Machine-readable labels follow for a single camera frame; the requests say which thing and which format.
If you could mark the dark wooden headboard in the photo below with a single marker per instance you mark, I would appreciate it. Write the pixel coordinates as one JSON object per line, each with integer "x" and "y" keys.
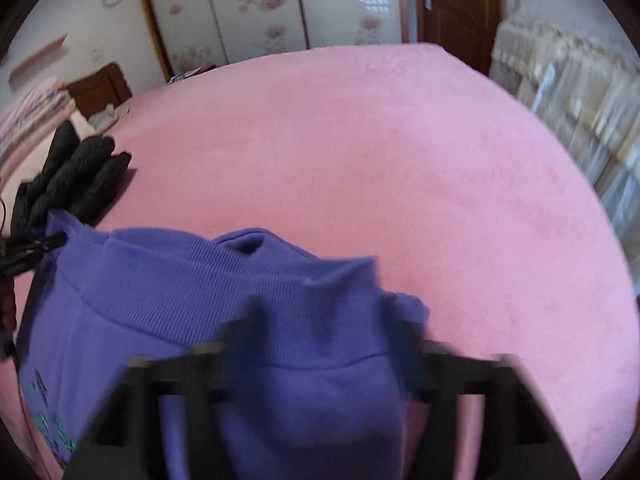
{"x": 97, "y": 91}

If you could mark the brown wooden door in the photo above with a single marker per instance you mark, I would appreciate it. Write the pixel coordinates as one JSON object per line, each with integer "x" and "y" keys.
{"x": 464, "y": 28}

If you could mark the purple zip hoodie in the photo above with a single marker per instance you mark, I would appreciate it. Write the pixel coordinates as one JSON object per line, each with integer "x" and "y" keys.
{"x": 313, "y": 390}

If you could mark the floral sliding wardrobe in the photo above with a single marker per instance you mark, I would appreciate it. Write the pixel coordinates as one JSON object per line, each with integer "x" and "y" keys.
{"x": 191, "y": 36}

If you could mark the pink bed blanket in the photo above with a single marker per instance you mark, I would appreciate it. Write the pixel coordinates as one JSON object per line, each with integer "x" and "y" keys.
{"x": 464, "y": 199}

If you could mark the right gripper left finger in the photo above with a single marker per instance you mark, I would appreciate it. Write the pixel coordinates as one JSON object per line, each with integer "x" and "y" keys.
{"x": 125, "y": 440}

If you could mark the black puffer jacket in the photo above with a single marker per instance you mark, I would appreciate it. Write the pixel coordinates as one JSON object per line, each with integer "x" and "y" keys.
{"x": 82, "y": 176}

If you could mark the folded floral quilts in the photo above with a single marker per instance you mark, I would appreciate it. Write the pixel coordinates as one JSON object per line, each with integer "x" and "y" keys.
{"x": 30, "y": 118}

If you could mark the cream lace covered furniture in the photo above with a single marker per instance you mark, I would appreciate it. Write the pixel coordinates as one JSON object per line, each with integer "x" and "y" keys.
{"x": 571, "y": 64}

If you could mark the pink wall shelf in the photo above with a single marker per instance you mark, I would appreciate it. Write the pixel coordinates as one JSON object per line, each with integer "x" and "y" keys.
{"x": 37, "y": 62}

